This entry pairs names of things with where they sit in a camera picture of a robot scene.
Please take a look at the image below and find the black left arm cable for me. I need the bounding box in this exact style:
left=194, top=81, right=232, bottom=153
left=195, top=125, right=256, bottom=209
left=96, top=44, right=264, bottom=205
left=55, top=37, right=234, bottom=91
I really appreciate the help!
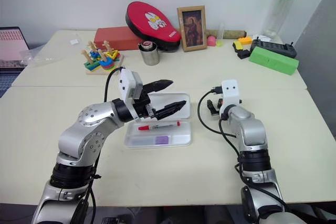
left=103, top=67, right=124, bottom=103

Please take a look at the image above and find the laptop with pink screen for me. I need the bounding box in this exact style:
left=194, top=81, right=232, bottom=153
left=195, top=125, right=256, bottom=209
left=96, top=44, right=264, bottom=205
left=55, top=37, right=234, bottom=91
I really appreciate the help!
left=0, top=26, right=30, bottom=73

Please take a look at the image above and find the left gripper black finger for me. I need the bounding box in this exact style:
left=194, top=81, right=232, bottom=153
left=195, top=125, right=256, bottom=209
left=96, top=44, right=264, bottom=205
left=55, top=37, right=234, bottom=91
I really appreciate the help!
left=154, top=100, right=187, bottom=121
left=142, top=79, right=175, bottom=94

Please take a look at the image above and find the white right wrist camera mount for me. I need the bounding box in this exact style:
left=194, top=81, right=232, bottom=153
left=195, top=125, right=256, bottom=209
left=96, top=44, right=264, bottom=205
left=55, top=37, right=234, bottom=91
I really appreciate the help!
left=219, top=79, right=242, bottom=115

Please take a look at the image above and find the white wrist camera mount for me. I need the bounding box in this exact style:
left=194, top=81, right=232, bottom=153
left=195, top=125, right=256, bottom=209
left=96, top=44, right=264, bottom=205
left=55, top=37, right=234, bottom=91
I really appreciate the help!
left=219, top=79, right=242, bottom=115
left=118, top=68, right=144, bottom=123

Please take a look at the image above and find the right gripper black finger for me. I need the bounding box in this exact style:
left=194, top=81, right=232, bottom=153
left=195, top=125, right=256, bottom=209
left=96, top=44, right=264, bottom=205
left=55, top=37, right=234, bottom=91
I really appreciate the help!
left=206, top=99, right=219, bottom=116

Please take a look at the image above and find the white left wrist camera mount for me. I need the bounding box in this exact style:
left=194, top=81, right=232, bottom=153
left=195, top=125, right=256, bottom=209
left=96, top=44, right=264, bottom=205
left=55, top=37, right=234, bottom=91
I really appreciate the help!
left=118, top=68, right=144, bottom=123

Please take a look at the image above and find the wooden framed portrait picture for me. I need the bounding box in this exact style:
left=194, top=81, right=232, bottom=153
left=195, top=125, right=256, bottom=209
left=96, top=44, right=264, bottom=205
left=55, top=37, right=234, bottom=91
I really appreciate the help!
left=176, top=5, right=208, bottom=52

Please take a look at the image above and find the black remote controller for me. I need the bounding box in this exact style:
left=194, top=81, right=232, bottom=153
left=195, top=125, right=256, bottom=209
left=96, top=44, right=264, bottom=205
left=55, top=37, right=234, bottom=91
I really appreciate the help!
left=249, top=36, right=298, bottom=59

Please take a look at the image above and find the clear bottle green lid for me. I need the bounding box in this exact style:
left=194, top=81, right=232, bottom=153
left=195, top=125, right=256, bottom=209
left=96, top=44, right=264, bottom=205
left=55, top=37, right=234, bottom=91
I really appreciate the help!
left=262, top=0, right=301, bottom=42

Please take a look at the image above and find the red black boxing pad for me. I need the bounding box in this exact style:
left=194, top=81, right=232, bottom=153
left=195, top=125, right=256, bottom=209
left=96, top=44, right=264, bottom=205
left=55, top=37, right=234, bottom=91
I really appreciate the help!
left=125, top=1, right=183, bottom=52

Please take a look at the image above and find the clear plastic bag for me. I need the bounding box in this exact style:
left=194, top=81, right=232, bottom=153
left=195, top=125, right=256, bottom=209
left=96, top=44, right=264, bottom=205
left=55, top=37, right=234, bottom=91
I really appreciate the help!
left=19, top=30, right=82, bottom=65

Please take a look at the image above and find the white open pencil case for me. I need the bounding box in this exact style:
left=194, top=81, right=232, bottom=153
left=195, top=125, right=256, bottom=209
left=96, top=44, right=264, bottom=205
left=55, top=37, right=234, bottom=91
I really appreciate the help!
left=123, top=92, right=194, bottom=150

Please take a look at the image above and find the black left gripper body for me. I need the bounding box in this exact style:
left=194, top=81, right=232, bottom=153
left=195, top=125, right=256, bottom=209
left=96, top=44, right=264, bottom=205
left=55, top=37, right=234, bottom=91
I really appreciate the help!
left=132, top=91, right=158, bottom=122

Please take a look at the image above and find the brown rolled stick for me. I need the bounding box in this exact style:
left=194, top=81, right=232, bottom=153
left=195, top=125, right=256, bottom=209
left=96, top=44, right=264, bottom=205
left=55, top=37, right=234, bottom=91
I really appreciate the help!
left=205, top=28, right=248, bottom=39

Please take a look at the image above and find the steel cup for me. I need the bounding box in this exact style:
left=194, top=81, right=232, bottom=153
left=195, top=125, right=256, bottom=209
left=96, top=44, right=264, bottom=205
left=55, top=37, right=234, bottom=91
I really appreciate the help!
left=138, top=41, right=161, bottom=66

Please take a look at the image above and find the clear plastic tube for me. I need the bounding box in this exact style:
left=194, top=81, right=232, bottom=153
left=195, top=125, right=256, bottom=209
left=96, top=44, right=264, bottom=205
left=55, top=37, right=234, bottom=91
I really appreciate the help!
left=216, top=22, right=227, bottom=41

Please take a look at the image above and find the wooden colourful stacking toy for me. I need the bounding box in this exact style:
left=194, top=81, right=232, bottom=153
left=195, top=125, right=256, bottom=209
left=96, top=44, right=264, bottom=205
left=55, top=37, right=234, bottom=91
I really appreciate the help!
left=80, top=40, right=125, bottom=76

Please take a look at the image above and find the red rectangular box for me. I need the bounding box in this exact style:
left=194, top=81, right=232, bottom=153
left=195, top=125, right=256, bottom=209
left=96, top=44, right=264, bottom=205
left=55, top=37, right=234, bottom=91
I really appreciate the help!
left=93, top=26, right=144, bottom=51

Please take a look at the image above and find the blue floor mat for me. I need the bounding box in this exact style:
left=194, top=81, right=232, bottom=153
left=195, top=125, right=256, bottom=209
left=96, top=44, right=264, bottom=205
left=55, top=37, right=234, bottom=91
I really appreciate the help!
left=0, top=71, right=21, bottom=98

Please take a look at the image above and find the red marker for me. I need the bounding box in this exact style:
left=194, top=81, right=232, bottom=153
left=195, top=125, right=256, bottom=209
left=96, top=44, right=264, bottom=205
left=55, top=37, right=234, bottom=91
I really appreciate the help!
left=138, top=121, right=182, bottom=132

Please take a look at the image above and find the green foam block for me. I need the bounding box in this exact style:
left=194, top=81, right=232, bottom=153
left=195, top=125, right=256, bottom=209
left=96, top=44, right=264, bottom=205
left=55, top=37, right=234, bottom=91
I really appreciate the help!
left=248, top=46, right=300, bottom=76

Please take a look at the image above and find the white crumpled paper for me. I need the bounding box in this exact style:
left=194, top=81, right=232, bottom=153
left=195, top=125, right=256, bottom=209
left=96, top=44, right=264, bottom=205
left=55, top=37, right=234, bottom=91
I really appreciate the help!
left=253, top=34, right=274, bottom=42

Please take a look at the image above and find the black small block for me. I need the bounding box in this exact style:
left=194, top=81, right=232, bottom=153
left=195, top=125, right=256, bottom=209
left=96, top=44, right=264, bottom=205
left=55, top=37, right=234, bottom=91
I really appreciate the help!
left=236, top=49, right=250, bottom=60

